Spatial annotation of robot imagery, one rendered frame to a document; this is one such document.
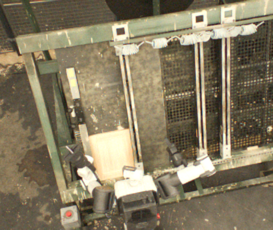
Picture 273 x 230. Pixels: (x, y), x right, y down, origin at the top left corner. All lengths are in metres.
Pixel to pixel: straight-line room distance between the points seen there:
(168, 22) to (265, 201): 2.27
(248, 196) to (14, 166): 2.55
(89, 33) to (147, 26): 0.38
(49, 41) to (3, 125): 2.26
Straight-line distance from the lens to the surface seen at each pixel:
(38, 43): 2.19
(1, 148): 4.12
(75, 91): 2.32
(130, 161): 2.63
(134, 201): 2.08
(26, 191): 3.79
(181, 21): 2.26
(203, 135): 2.62
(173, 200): 3.39
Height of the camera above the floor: 3.37
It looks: 57 degrees down
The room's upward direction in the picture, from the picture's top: 1 degrees counter-clockwise
